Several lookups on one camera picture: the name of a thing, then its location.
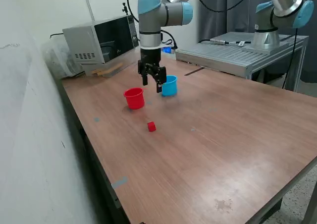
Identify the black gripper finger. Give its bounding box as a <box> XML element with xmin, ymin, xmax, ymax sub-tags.
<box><xmin>151</xmin><ymin>65</ymin><xmax>167</xmax><ymax>94</ymax></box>
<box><xmin>137</xmin><ymin>60</ymin><xmax>151</xmax><ymax>86</ymax></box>

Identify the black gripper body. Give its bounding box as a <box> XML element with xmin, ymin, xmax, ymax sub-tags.
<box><xmin>139</xmin><ymin>47</ymin><xmax>162</xmax><ymax>69</ymax></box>

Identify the aluminium robot base table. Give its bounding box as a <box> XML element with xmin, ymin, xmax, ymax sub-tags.
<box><xmin>175</xmin><ymin>31</ymin><xmax>310</xmax><ymax>93</ymax></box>

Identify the blue cup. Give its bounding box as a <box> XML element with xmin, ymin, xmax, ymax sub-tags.
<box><xmin>161</xmin><ymin>75</ymin><xmax>178</xmax><ymax>97</ymax></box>

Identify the red cup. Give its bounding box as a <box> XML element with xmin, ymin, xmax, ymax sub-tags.
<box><xmin>123</xmin><ymin>87</ymin><xmax>147</xmax><ymax>110</ymax></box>

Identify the wooden stick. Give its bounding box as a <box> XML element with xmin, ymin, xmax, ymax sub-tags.
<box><xmin>97</xmin><ymin>68</ymin><xmax>117</xmax><ymax>77</ymax></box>
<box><xmin>91</xmin><ymin>62</ymin><xmax>124</xmax><ymax>74</ymax></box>

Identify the dark metal strip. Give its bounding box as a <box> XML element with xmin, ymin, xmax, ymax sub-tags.
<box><xmin>184</xmin><ymin>67</ymin><xmax>206</xmax><ymax>76</ymax></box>

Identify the silver microwave oven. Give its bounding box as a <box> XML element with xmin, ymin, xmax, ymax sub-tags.
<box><xmin>62</xmin><ymin>14</ymin><xmax>140</xmax><ymax>66</ymax></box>

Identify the grey curtain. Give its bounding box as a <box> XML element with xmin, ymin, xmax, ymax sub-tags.
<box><xmin>197</xmin><ymin>0</ymin><xmax>317</xmax><ymax>83</ymax></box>

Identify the white thin rod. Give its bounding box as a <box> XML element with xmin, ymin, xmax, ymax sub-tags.
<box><xmin>85</xmin><ymin>0</ymin><xmax>96</xmax><ymax>21</ymax></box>

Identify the large blue-grey tape piece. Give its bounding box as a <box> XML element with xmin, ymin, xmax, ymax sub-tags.
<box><xmin>110</xmin><ymin>176</ymin><xmax>129</xmax><ymax>190</ymax></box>

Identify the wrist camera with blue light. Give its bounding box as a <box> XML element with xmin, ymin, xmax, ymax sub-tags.
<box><xmin>160</xmin><ymin>44</ymin><xmax>178</xmax><ymax>55</ymax></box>

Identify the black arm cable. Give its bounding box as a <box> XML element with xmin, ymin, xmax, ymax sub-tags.
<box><xmin>126</xmin><ymin>0</ymin><xmax>261</xmax><ymax>49</ymax></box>

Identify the black cable with white tag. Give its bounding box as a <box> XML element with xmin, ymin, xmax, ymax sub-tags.
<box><xmin>198</xmin><ymin>38</ymin><xmax>252</xmax><ymax>47</ymax></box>

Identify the black hanging cable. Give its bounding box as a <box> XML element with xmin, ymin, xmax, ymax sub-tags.
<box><xmin>279</xmin><ymin>28</ymin><xmax>298</xmax><ymax>89</ymax></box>

